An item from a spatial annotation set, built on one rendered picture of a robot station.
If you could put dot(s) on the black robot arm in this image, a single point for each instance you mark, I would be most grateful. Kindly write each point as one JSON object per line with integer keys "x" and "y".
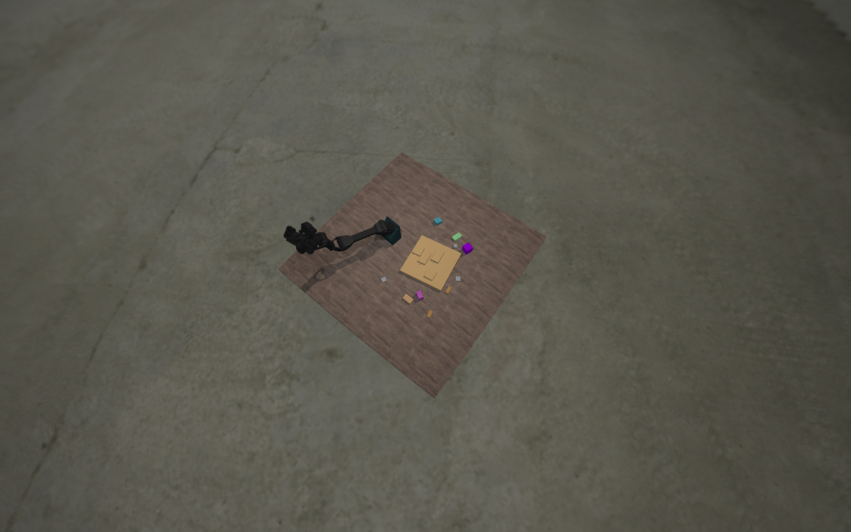
{"x": 346, "y": 241}

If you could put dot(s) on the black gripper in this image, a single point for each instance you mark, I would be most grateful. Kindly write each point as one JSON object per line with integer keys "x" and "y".
{"x": 299, "y": 239}

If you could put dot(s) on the tan puzzle board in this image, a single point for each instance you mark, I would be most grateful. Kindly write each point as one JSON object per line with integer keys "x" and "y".
{"x": 430, "y": 263}

